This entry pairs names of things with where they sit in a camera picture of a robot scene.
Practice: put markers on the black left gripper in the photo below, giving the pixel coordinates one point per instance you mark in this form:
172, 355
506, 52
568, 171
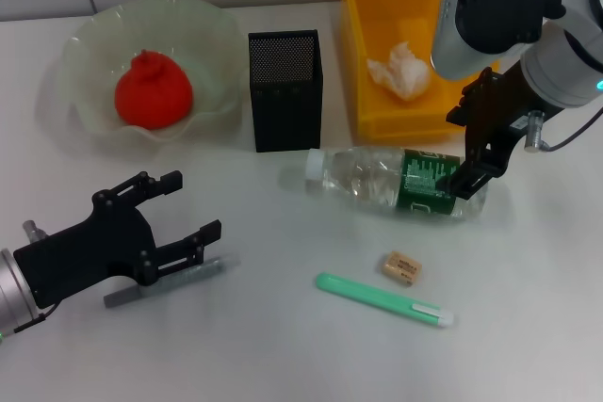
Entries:
85, 251

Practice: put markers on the grey marker pen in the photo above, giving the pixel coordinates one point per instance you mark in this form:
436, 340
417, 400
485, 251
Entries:
118, 298

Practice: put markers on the white paper ball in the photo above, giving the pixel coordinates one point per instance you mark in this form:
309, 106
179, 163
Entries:
400, 72

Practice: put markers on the small tan eraser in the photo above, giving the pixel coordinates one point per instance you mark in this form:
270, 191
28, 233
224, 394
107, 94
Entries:
400, 269

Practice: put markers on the silver right wrist depth camera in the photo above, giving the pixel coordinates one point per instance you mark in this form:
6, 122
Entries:
490, 6

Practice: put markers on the translucent wavy fruit plate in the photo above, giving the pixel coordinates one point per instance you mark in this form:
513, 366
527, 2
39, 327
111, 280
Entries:
207, 44

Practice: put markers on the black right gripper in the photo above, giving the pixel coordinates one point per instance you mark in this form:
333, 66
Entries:
499, 115

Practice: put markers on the black mesh pen holder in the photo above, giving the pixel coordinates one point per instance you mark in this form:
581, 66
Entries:
285, 101

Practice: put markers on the red-orange toy orange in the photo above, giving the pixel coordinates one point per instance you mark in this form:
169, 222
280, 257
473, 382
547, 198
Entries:
155, 96

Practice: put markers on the yellow plastic bin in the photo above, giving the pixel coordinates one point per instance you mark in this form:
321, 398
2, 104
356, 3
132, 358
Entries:
377, 6

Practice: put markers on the clear bottle with green label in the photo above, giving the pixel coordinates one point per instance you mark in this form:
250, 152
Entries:
358, 181

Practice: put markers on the green pen with white tip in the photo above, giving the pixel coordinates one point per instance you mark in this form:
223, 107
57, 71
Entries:
377, 300

